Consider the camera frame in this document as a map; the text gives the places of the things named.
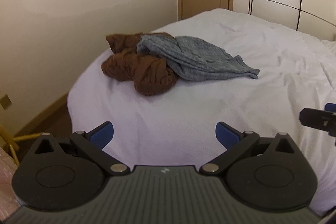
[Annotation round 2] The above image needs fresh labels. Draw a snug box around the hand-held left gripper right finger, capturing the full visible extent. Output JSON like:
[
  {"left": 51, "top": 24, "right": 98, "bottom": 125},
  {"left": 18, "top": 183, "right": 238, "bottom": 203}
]
[{"left": 199, "top": 121, "right": 298, "bottom": 176}]

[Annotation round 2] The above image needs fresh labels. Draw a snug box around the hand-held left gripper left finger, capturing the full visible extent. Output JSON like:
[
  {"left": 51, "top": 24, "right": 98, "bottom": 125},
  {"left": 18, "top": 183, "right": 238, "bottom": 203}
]
[{"left": 34, "top": 121, "right": 130, "bottom": 176}]

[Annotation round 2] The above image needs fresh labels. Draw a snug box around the grey-blue knit sweater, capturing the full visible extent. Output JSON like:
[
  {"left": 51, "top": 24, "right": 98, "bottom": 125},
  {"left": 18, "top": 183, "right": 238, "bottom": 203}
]
[{"left": 136, "top": 34, "right": 260, "bottom": 82}]

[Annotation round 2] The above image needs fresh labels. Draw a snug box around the bed with white duvet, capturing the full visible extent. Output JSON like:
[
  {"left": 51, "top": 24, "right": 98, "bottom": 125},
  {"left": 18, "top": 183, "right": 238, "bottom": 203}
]
[{"left": 67, "top": 8, "right": 336, "bottom": 216}]

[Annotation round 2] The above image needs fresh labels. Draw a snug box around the brown crumpled garment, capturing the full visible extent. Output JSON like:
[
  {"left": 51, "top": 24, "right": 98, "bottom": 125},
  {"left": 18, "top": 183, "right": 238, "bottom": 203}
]
[{"left": 101, "top": 32, "right": 180, "bottom": 97}]

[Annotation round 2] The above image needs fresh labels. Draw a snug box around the yellow wooden chair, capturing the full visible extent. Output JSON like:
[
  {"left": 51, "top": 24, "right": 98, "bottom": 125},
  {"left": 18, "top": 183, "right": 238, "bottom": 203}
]
[{"left": 0, "top": 124, "right": 42, "bottom": 165}]

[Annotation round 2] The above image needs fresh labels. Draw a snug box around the beige low wall socket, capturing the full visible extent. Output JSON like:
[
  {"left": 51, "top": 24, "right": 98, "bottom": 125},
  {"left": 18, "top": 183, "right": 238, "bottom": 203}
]
[{"left": 0, "top": 94, "right": 12, "bottom": 110}]

